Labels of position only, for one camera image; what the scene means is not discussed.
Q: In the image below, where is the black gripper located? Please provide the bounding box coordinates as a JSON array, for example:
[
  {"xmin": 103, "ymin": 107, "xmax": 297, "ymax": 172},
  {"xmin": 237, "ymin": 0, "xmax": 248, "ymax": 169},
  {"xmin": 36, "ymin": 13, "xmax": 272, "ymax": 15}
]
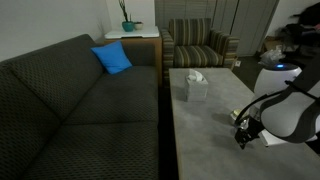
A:
[{"xmin": 234, "ymin": 116, "xmax": 267, "ymax": 150}]

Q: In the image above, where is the grey tissue box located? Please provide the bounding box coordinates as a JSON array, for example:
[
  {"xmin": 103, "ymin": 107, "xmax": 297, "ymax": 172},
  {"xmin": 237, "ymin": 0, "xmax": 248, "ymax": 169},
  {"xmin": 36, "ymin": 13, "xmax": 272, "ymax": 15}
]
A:
[{"xmin": 184, "ymin": 69, "xmax": 209, "ymax": 103}]

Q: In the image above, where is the white plastic bag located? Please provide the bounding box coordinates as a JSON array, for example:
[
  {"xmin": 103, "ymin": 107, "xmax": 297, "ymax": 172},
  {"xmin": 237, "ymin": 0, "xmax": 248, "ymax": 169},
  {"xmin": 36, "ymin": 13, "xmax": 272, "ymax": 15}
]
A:
[{"xmin": 258, "ymin": 45, "xmax": 286, "ymax": 68}]

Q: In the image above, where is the striped armchair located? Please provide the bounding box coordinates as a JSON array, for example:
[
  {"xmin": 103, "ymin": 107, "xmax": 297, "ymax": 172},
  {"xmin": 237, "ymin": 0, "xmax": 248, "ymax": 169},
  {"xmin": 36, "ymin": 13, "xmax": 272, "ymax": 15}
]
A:
[{"xmin": 159, "ymin": 17, "xmax": 240, "ymax": 88}]

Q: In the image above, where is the brown cardboard box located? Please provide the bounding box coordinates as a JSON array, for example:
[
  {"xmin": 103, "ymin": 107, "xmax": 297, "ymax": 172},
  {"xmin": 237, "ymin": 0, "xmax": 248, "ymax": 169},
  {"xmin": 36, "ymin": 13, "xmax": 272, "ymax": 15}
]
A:
[{"xmin": 263, "ymin": 35, "xmax": 284, "ymax": 54}]

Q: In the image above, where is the wooden side table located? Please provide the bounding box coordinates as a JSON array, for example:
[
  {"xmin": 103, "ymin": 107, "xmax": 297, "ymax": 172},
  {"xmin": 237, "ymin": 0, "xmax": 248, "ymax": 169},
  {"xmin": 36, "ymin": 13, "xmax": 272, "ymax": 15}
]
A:
[{"xmin": 103, "ymin": 35, "xmax": 163, "ymax": 88}]

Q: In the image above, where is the white tray board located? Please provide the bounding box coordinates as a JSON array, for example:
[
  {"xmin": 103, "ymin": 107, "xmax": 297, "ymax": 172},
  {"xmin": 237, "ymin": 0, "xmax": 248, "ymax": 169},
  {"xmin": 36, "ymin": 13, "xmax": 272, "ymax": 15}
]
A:
[{"xmin": 104, "ymin": 25, "xmax": 160, "ymax": 40}]

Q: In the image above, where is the blue pillow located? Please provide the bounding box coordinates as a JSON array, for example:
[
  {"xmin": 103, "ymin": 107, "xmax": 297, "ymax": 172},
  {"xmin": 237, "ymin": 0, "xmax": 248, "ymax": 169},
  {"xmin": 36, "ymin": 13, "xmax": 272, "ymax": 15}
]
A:
[{"xmin": 90, "ymin": 40, "xmax": 133, "ymax": 75}]

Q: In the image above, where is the teal pot with plant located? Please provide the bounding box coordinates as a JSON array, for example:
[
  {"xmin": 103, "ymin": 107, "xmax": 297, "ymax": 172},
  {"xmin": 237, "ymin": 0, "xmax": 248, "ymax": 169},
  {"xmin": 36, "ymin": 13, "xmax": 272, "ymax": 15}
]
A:
[{"xmin": 118, "ymin": 0, "xmax": 135, "ymax": 33}]

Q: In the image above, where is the dark grey patterned sofa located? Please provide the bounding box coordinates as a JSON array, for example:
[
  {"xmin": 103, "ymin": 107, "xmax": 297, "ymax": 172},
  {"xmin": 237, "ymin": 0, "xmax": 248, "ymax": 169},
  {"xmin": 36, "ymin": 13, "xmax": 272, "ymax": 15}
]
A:
[{"xmin": 0, "ymin": 33, "xmax": 160, "ymax": 180}]

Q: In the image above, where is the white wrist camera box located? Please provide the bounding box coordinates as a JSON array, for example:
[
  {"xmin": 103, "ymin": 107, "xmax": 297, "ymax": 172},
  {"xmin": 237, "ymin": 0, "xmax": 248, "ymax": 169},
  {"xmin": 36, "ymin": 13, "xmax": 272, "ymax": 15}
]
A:
[{"xmin": 258, "ymin": 129, "xmax": 318, "ymax": 148}]

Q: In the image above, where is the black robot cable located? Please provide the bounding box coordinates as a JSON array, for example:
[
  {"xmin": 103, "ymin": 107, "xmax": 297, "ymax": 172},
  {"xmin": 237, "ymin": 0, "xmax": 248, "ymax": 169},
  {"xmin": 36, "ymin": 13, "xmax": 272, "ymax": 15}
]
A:
[{"xmin": 233, "ymin": 79, "xmax": 320, "ymax": 127}]

